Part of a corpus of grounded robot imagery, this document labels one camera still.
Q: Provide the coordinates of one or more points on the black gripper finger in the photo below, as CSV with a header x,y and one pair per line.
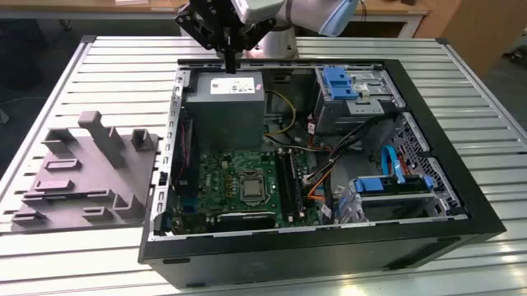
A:
x,y
197,31
255,35

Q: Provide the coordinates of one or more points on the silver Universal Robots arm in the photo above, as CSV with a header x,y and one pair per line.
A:
x,y
280,43

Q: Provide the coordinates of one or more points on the black RAM slot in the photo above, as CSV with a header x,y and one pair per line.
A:
x,y
281,185

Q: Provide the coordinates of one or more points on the blue drive bay latch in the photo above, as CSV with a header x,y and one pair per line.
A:
x,y
337,89

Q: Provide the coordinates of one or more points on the grey power supply unit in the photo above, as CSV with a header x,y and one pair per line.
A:
x,y
221,123

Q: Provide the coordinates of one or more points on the wooden desk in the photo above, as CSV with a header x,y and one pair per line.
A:
x,y
391,12

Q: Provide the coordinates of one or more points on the silver metal drive cage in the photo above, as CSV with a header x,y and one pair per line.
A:
x,y
369,108

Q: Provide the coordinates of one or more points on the black CPU socket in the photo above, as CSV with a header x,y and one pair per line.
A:
x,y
247,175

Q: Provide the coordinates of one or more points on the green motherboard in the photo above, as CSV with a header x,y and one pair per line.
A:
x,y
213,172

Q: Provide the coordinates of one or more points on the silver CPU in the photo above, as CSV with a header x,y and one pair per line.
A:
x,y
252,188

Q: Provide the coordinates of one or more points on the wooden cabinet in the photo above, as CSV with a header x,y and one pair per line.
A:
x,y
473,31

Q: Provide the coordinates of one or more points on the grey parts rack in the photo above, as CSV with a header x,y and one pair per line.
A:
x,y
94,185

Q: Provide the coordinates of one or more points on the hard disk in blue carrier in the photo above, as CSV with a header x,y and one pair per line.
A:
x,y
369,186

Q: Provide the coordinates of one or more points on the black graphics card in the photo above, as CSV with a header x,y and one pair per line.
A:
x,y
247,217

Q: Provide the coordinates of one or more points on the metal disk bay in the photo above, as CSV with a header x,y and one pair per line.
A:
x,y
411,200

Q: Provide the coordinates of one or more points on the black open PC case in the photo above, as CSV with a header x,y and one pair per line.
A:
x,y
288,262

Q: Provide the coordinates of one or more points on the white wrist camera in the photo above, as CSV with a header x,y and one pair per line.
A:
x,y
259,10

